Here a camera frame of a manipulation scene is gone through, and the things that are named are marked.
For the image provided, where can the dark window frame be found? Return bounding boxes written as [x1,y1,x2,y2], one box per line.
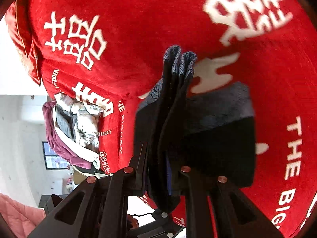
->
[42,141,69,170]

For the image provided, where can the pink quilt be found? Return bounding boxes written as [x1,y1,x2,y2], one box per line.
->
[1,193,46,237]

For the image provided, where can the red blanket white characters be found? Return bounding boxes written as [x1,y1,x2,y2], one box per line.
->
[4,0,316,237]

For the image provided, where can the black pants grey patterned waistband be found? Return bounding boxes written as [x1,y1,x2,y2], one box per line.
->
[134,45,255,213]

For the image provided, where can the pile of light clothes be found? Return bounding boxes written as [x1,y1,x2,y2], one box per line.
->
[42,93,104,175]

